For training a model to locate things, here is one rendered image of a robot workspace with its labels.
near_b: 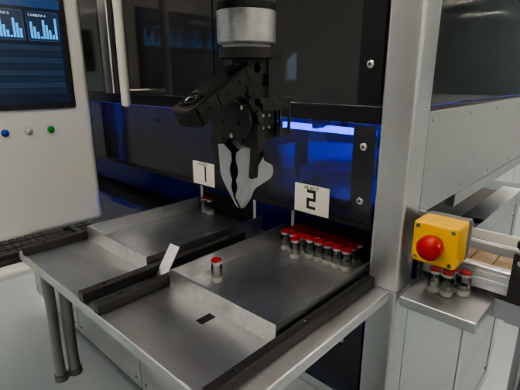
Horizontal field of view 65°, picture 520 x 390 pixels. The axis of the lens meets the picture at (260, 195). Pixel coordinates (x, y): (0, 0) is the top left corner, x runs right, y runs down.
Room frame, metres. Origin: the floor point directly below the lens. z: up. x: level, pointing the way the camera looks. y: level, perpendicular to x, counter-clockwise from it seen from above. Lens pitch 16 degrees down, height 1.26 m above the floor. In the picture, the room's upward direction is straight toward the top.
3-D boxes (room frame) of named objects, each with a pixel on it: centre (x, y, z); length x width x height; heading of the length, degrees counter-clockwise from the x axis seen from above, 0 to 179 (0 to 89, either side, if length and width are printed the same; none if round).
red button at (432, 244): (0.61, -0.28, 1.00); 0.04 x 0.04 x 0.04; 47
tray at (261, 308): (0.73, -0.04, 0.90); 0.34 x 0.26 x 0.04; 138
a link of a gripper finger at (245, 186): (0.55, 0.00, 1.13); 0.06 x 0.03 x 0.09; 137
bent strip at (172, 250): (0.70, 0.21, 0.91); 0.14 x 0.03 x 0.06; 138
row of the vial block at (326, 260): (0.81, -0.12, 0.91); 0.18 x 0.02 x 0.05; 47
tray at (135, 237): (0.96, 0.21, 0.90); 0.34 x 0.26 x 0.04; 137
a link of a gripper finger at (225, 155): (0.57, 0.03, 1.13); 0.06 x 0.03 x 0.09; 137
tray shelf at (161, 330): (0.79, 0.13, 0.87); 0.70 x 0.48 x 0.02; 47
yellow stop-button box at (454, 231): (0.64, -0.31, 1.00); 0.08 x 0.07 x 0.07; 137
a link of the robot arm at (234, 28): (0.56, 0.02, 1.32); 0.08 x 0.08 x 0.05
